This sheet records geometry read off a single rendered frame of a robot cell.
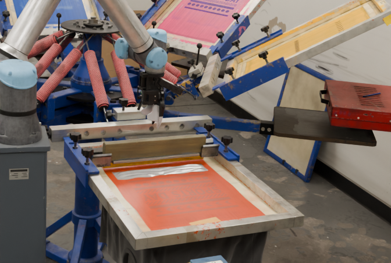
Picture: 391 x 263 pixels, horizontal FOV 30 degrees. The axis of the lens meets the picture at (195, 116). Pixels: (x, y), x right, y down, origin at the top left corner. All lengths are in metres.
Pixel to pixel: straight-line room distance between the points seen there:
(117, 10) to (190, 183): 0.70
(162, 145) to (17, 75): 0.76
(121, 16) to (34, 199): 0.64
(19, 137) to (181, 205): 0.60
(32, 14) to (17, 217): 0.64
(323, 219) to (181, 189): 2.25
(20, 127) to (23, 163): 0.11
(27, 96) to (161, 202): 0.59
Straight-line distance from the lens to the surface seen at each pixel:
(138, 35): 2.39
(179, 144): 2.78
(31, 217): 2.36
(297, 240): 4.43
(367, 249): 4.48
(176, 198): 2.52
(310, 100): 5.31
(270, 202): 2.53
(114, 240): 2.65
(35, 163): 2.28
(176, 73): 3.47
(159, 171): 2.71
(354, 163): 5.07
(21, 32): 2.36
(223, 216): 2.42
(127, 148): 2.70
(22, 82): 2.22
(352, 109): 3.23
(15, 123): 2.25
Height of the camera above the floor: 2.02
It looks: 18 degrees down
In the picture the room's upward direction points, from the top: 5 degrees clockwise
